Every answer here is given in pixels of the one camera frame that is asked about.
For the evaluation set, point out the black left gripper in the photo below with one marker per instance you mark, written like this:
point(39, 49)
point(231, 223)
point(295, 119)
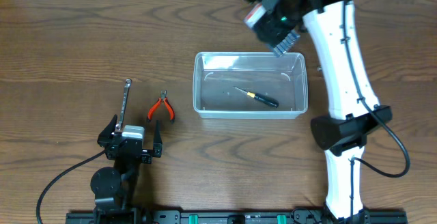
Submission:
point(131, 149)

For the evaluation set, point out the blue precision screwdriver set case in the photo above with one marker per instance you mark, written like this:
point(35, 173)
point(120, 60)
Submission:
point(273, 29)

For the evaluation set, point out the black yellow screwdriver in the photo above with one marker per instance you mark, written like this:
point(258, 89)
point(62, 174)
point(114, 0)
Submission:
point(266, 100)

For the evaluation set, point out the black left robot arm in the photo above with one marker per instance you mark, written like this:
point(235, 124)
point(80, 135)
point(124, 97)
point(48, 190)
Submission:
point(114, 186)

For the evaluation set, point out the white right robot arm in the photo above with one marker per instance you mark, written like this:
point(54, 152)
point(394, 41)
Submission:
point(354, 110)

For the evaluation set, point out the clear plastic storage container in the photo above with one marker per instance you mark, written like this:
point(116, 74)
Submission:
point(282, 78)

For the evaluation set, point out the silver combination wrench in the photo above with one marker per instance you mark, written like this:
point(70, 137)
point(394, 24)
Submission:
point(119, 124)

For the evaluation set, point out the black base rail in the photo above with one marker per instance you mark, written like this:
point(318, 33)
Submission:
point(176, 217)

